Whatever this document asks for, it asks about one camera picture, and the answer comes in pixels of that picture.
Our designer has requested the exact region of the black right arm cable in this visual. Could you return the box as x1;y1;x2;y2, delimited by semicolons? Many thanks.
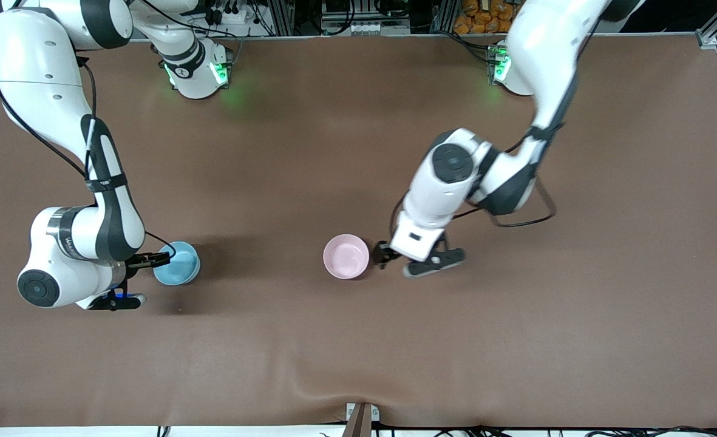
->
0;36;178;252

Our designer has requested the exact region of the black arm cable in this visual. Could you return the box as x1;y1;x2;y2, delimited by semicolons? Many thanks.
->
387;173;558;245
0;36;178;252

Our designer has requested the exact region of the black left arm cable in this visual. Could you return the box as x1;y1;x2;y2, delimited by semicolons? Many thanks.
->
387;173;558;245

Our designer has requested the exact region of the white socket strip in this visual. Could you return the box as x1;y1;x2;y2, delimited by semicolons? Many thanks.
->
328;21;410;36

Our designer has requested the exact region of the blue bowl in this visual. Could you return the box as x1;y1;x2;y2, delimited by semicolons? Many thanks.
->
153;241;201;286

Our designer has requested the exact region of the orange snack bag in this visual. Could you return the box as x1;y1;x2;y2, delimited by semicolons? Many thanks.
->
454;0;526;35

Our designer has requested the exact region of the white power strip with plugs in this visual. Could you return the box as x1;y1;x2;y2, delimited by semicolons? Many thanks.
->
203;0;265;26

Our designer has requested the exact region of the aluminium frame post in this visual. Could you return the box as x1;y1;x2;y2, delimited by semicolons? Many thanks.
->
266;0;295;36

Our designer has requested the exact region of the brown table cloth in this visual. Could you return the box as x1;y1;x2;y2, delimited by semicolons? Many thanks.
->
0;33;717;429

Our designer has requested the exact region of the metal table clamp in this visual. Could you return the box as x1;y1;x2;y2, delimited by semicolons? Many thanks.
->
341;402;381;437

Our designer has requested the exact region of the pink bowl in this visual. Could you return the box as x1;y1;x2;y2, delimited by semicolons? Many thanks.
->
323;234;371;280

